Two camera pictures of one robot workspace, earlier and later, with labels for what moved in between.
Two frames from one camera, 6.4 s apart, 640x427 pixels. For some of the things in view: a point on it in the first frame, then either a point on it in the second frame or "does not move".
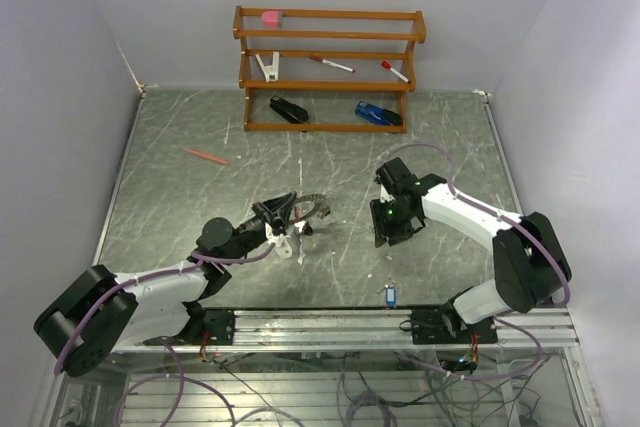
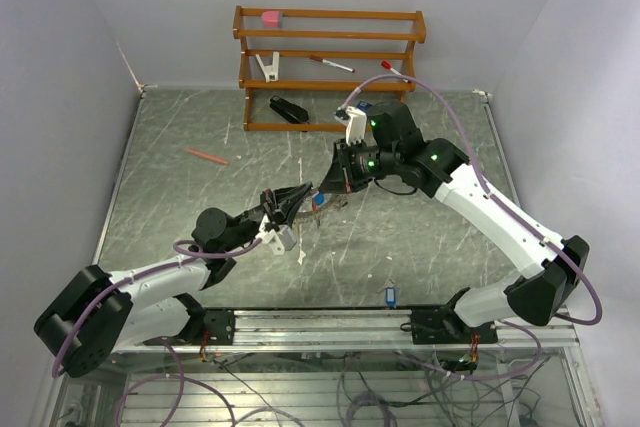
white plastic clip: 271,72 does not move
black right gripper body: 391,221 to 361,164
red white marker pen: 331,63 does not move
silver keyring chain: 321,206 to 339,202
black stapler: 292,112 does not move
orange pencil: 207,156 does not move
